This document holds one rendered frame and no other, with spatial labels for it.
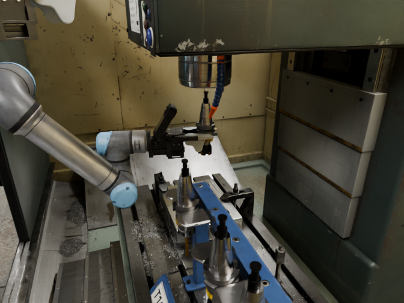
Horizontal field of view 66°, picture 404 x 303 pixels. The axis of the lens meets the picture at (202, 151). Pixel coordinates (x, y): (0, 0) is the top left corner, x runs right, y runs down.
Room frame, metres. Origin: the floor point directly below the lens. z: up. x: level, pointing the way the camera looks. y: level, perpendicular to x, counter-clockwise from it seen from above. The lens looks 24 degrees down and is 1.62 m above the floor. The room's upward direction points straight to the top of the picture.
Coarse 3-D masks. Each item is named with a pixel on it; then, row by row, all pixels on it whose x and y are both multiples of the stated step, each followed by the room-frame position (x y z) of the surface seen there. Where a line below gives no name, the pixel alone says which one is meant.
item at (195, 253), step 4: (212, 240) 0.49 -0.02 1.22; (196, 244) 0.48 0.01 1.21; (200, 244) 0.48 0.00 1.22; (204, 244) 0.48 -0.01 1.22; (208, 244) 0.48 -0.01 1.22; (196, 248) 0.46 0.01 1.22; (200, 248) 0.46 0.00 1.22; (204, 248) 0.46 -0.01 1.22; (208, 248) 0.46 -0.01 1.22; (192, 252) 0.45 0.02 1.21; (196, 252) 0.45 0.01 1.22; (200, 252) 0.45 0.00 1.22; (204, 252) 0.45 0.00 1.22; (208, 252) 0.45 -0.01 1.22; (192, 256) 0.45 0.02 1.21; (196, 256) 0.44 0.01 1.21; (200, 256) 0.44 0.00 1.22; (204, 256) 0.44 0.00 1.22; (208, 256) 0.44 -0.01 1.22; (200, 260) 0.43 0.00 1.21; (204, 260) 0.43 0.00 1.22
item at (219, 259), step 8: (216, 232) 0.41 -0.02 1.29; (216, 240) 0.40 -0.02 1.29; (224, 240) 0.40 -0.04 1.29; (216, 248) 0.40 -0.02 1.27; (224, 248) 0.39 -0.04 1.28; (216, 256) 0.39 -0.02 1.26; (224, 256) 0.39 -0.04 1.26; (232, 256) 0.40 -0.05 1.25; (208, 264) 0.41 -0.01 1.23; (216, 264) 0.39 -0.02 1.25; (224, 264) 0.39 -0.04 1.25; (232, 264) 0.40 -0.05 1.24; (216, 272) 0.39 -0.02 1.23; (224, 272) 0.39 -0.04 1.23
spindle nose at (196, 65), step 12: (180, 60) 0.92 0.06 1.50; (192, 60) 0.88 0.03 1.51; (204, 60) 0.87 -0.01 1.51; (216, 60) 0.88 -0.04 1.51; (228, 60) 0.91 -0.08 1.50; (180, 72) 0.92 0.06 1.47; (192, 72) 0.88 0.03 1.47; (204, 72) 0.87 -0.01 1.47; (216, 72) 0.88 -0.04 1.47; (228, 72) 0.91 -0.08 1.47; (192, 84) 0.88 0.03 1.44; (204, 84) 0.88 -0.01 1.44; (228, 84) 0.92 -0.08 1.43
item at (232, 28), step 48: (192, 0) 0.60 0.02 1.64; (240, 0) 0.63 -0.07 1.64; (288, 0) 0.66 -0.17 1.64; (336, 0) 0.70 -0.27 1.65; (384, 0) 0.74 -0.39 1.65; (144, 48) 0.75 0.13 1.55; (192, 48) 0.60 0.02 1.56; (240, 48) 0.64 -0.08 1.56; (288, 48) 0.67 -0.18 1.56; (336, 48) 0.71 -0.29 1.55
